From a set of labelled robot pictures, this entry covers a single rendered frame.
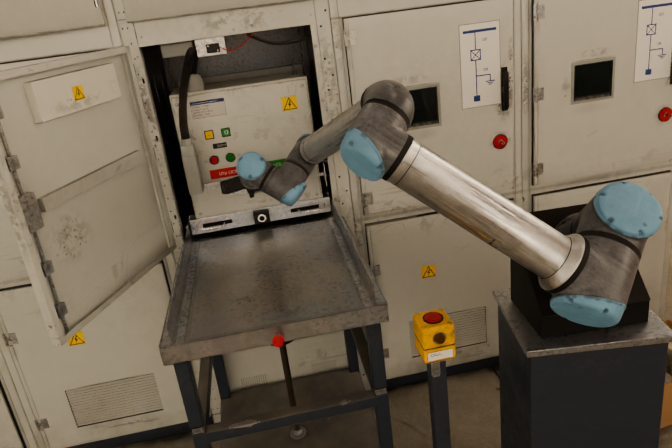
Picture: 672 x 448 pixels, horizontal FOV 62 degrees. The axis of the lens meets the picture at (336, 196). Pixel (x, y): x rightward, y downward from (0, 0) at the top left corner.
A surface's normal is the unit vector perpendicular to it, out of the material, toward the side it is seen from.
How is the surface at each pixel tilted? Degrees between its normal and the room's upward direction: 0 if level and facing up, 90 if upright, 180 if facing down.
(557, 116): 90
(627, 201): 40
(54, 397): 90
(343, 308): 0
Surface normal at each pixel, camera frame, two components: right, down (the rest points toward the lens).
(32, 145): 0.96, -0.02
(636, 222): 0.03, -0.50
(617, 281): 0.26, -0.29
